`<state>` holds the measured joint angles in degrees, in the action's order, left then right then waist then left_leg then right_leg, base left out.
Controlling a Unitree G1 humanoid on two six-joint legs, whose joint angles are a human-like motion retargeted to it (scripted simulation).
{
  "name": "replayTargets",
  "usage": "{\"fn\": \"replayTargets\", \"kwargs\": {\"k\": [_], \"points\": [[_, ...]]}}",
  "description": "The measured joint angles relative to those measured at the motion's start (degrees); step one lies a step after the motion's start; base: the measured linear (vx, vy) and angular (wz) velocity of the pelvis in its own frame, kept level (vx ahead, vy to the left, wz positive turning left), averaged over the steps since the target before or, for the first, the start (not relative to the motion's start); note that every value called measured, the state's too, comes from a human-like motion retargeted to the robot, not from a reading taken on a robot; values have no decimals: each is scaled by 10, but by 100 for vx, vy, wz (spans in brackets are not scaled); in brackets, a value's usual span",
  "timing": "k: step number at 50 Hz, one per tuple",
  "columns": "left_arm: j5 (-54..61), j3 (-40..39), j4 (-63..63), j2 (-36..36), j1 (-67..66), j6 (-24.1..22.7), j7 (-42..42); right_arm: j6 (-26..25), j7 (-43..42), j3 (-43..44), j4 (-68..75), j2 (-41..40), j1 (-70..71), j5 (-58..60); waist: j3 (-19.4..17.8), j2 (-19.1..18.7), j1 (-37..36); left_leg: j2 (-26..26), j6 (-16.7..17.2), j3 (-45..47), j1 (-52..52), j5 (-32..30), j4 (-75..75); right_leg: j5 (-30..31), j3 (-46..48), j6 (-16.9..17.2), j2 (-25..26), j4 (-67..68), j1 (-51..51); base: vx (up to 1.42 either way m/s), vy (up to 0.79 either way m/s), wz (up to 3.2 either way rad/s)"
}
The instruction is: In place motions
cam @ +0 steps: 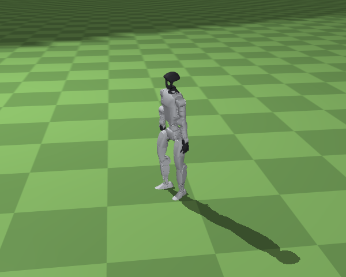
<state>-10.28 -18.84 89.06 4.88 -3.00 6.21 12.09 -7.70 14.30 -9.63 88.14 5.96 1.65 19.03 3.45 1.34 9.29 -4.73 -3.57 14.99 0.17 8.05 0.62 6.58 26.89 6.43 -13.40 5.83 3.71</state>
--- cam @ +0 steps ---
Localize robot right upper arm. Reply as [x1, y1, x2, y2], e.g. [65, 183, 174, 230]
[159, 88, 167, 114]

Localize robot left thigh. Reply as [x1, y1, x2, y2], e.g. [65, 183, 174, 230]
[174, 134, 185, 172]

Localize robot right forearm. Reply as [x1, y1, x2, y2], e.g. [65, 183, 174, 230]
[159, 112, 166, 128]

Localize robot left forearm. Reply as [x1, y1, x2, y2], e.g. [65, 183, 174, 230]
[180, 119, 189, 144]

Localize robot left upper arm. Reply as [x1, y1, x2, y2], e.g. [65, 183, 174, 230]
[175, 96, 186, 126]

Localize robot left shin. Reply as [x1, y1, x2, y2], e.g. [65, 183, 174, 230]
[176, 164, 187, 193]

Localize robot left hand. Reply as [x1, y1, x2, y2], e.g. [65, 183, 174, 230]
[180, 140, 189, 154]

